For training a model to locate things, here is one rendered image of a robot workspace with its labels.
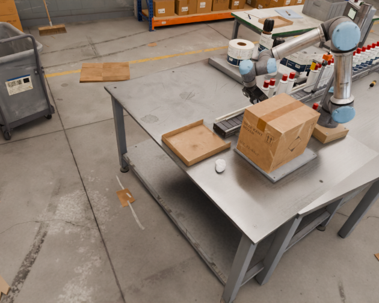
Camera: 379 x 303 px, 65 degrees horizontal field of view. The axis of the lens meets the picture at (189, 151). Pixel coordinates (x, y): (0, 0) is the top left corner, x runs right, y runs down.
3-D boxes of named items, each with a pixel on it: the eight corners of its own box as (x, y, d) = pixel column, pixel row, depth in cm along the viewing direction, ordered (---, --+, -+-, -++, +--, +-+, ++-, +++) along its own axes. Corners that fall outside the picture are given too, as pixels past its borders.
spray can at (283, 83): (277, 99, 203) (285, 71, 189) (282, 103, 200) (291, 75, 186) (271, 101, 200) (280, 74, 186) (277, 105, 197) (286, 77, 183)
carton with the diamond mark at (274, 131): (271, 130, 181) (283, 92, 163) (303, 153, 167) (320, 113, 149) (236, 148, 166) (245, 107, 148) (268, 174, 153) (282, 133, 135)
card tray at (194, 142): (202, 123, 185) (203, 118, 182) (230, 146, 170) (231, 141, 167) (161, 139, 171) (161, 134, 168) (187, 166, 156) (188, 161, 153)
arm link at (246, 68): (254, 67, 155) (237, 71, 157) (257, 81, 164) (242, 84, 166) (252, 56, 159) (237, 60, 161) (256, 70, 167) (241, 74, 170)
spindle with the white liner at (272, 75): (269, 73, 231) (279, 35, 211) (278, 78, 226) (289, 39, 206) (261, 76, 227) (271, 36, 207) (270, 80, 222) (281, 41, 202)
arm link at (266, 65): (274, 52, 161) (254, 57, 165) (275, 60, 153) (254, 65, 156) (276, 66, 166) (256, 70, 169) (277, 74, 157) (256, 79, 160)
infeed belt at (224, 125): (358, 68, 258) (360, 64, 256) (367, 72, 254) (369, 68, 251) (214, 128, 180) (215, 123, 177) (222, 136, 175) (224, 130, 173)
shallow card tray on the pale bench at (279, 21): (277, 18, 360) (278, 15, 358) (292, 24, 346) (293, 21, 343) (257, 21, 345) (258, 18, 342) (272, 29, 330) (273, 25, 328)
